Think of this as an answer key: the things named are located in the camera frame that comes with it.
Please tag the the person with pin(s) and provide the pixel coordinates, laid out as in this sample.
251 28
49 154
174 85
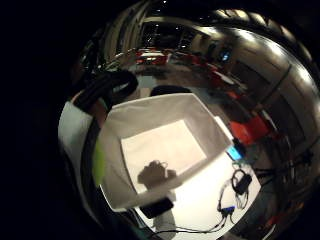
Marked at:
71 133

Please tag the white table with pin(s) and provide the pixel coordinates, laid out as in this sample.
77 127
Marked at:
150 54

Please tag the red chair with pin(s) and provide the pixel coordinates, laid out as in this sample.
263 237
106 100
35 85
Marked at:
250 130
218 76
160 60

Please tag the white open box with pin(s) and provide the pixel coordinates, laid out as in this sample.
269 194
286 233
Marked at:
160 146

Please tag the black phone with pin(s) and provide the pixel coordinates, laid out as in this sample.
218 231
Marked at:
156 207

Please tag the blue lit screen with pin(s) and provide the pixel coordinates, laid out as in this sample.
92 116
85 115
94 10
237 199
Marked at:
225 56

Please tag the blue lit device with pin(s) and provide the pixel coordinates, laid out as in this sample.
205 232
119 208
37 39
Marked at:
234 153

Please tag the black power adapter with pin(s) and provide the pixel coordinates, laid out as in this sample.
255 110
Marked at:
242 184

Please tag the black tripod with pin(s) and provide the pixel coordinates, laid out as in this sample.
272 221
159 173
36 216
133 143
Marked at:
290 163

